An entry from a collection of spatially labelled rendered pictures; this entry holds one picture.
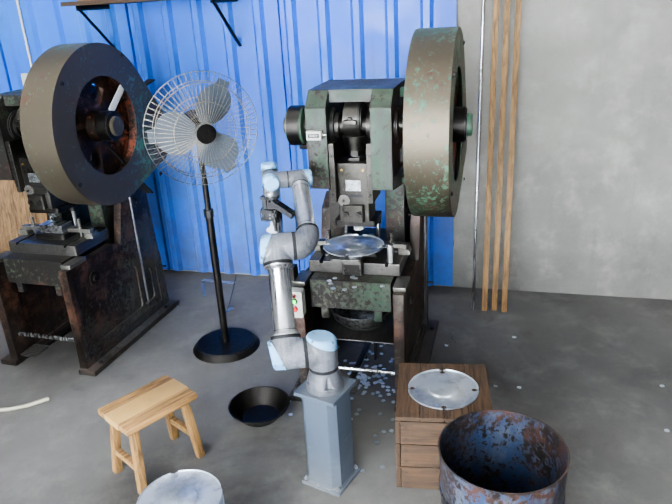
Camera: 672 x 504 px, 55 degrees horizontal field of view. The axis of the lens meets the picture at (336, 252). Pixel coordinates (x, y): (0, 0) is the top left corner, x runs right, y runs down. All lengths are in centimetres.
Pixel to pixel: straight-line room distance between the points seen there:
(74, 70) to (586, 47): 274
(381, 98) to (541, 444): 154
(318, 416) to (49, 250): 194
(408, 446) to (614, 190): 224
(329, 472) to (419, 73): 163
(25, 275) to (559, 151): 317
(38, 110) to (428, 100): 178
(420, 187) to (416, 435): 99
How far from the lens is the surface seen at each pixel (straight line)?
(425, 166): 258
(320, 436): 265
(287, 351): 246
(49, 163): 333
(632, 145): 419
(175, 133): 332
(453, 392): 273
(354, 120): 291
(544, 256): 436
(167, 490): 246
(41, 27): 510
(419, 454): 270
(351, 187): 300
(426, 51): 268
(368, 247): 302
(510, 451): 253
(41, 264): 382
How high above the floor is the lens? 189
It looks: 22 degrees down
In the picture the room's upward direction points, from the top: 3 degrees counter-clockwise
